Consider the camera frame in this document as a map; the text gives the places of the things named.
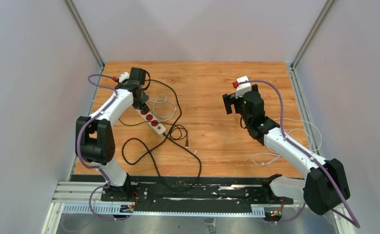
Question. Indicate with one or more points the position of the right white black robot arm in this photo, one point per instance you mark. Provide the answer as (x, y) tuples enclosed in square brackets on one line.
[(324, 186)]

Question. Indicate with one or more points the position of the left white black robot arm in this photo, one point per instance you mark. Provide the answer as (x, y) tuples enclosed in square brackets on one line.
[(95, 143)]

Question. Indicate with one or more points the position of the white red power strip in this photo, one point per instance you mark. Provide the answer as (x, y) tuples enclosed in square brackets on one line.
[(152, 121)]

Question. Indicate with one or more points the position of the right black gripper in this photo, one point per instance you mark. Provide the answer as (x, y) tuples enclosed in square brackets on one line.
[(231, 99)]

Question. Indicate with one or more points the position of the aluminium frame rail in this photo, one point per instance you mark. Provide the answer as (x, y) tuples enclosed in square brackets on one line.
[(71, 212)]

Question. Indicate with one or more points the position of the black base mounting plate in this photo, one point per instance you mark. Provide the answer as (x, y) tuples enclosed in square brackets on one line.
[(211, 196)]

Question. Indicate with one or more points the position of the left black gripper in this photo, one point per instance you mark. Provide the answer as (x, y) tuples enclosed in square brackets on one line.
[(144, 99)]

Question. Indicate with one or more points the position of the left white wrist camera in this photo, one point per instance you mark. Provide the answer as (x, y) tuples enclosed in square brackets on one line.
[(121, 78)]

